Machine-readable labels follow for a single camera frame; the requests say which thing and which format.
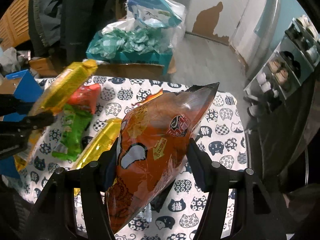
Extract long yellow biscuit pack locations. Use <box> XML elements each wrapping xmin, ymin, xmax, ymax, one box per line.
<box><xmin>14</xmin><ymin>59</ymin><xmax>98</xmax><ymax>172</ymax></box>

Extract green pea snack bag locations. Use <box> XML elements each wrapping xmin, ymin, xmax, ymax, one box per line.
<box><xmin>52</xmin><ymin>104</ymin><xmax>93</xmax><ymax>161</ymax></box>

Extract red snack bag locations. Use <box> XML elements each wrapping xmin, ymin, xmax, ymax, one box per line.
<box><xmin>67</xmin><ymin>83</ymin><xmax>101</xmax><ymax>114</ymax></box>

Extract large orange chips bag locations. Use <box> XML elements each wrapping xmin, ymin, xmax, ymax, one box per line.
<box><xmin>106</xmin><ymin>83</ymin><xmax>219</xmax><ymax>233</ymax></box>

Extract small orange snack packet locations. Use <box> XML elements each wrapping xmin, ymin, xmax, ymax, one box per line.
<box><xmin>132</xmin><ymin>89</ymin><xmax>163</xmax><ymax>107</ymax></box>

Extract blue cardboard box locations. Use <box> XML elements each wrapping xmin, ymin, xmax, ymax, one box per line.
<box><xmin>1</xmin><ymin>69</ymin><xmax>43</xmax><ymax>178</ymax></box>

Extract grey white clothes pile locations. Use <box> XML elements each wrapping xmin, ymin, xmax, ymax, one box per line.
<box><xmin>0</xmin><ymin>47</ymin><xmax>28</xmax><ymax>76</ymax></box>

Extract wooden louvered door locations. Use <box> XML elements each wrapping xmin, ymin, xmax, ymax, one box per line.
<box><xmin>1</xmin><ymin>0</ymin><xmax>30</xmax><ymax>51</ymax></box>

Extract dark hanging coats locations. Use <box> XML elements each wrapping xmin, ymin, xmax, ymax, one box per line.
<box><xmin>28</xmin><ymin>0</ymin><xmax>126</xmax><ymax>64</ymax></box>

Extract brown cardboard box floor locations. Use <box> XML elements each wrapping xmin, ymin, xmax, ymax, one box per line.
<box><xmin>95</xmin><ymin>58</ymin><xmax>177</xmax><ymax>81</ymax></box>

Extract teal cloth in box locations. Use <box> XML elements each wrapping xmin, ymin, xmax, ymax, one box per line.
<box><xmin>86</xmin><ymin>28</ymin><xmax>172</xmax><ymax>67</ymax></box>

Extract shoe rack with shoes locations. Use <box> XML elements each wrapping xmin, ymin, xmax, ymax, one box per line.
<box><xmin>244</xmin><ymin>15</ymin><xmax>319</xmax><ymax>118</ymax></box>

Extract blue plastic bag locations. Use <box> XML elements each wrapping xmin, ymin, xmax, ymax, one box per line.
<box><xmin>126</xmin><ymin>0</ymin><xmax>187</xmax><ymax>30</ymax></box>

